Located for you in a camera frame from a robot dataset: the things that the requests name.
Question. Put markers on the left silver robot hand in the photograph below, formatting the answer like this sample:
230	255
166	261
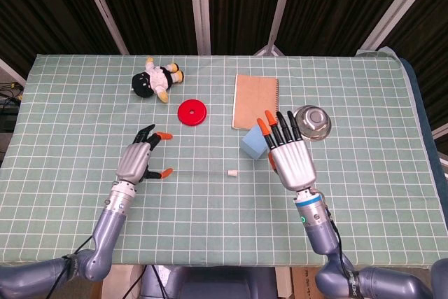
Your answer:
134	162

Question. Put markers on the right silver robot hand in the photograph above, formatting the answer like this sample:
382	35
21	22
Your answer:
294	166

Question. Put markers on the small white rubber stopper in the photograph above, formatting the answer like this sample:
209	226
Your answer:
232	173

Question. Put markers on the clear thin rod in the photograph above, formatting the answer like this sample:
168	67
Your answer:
199	172

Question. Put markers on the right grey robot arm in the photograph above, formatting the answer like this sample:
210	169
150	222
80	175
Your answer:
320	239

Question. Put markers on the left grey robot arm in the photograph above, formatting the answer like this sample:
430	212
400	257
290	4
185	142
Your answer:
105	229

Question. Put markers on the light blue foam cube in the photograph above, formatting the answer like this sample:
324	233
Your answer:
252	145

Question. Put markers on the upturned stainless steel bowl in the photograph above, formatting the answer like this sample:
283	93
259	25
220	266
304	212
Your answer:
315	120

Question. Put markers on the red plastic disc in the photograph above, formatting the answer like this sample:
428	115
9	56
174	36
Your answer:
185	117

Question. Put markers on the brown spiral notebook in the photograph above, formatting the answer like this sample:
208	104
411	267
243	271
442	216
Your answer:
255	99

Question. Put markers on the black and white plush toy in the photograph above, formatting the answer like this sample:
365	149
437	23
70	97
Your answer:
143	83

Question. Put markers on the green checked tablecloth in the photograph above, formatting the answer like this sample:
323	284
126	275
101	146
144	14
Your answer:
210	215

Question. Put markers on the cardboard box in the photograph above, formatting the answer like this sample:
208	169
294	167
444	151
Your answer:
306	283

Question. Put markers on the grey robot torso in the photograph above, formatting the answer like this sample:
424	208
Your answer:
210	283

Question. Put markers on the dark pleated curtain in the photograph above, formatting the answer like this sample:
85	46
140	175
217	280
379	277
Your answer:
157	5

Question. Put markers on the white frame post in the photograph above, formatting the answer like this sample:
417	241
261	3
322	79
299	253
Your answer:
200	5
105	8
278	12
395	8

